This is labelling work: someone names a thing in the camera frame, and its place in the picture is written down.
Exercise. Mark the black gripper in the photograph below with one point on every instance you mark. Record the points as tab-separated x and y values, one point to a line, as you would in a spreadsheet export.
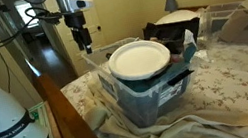
74	20

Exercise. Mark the cream door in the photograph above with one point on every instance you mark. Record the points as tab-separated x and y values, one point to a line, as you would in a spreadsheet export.
59	46

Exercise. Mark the brown cardboard flap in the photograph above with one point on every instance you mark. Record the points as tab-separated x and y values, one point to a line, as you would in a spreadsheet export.
233	26

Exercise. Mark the grey table lamp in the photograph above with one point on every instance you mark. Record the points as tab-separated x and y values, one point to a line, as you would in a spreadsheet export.
171	3

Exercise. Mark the white round plate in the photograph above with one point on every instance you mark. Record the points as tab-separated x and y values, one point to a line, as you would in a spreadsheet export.
138	59

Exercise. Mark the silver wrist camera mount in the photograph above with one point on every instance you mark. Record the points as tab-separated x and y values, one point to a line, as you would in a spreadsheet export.
69	3

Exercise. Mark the white pillow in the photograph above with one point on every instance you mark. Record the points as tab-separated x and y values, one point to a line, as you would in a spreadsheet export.
177	16

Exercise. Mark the window with white frame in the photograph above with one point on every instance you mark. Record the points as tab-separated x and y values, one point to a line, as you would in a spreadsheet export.
25	14

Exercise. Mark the white plastic bag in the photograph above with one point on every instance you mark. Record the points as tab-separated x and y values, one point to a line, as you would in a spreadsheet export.
189	38

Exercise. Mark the floral bed sheet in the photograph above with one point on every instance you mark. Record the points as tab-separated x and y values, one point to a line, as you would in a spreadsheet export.
235	87

